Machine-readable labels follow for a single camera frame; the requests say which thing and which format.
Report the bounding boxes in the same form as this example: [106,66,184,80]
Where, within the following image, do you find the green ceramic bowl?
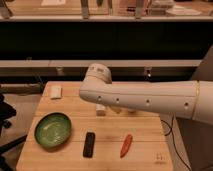
[34,112,72,149]

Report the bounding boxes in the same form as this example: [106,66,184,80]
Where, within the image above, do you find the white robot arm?
[79,63,213,125]

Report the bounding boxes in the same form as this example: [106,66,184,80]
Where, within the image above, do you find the white glue bottle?
[96,104,106,116]

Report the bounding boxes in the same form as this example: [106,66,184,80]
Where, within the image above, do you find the white sponge block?
[50,86,62,99]

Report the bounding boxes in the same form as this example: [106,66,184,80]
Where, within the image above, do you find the orange plastic carrot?
[120,134,133,157]

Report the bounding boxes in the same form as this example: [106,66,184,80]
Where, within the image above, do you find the black remote control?
[83,132,95,158]

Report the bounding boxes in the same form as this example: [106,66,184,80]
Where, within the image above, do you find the black office chair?
[0,93,28,171]

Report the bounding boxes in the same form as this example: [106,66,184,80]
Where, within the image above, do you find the black cable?
[161,114,193,171]

